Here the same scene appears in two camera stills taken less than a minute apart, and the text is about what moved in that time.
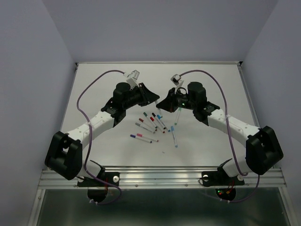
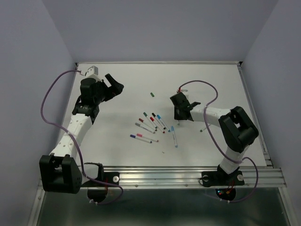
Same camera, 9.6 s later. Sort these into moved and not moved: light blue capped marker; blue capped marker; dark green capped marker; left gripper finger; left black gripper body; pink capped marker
Moved: left black gripper body; left gripper finger
Not moved: light blue capped marker; dark green capped marker; pink capped marker; blue capped marker
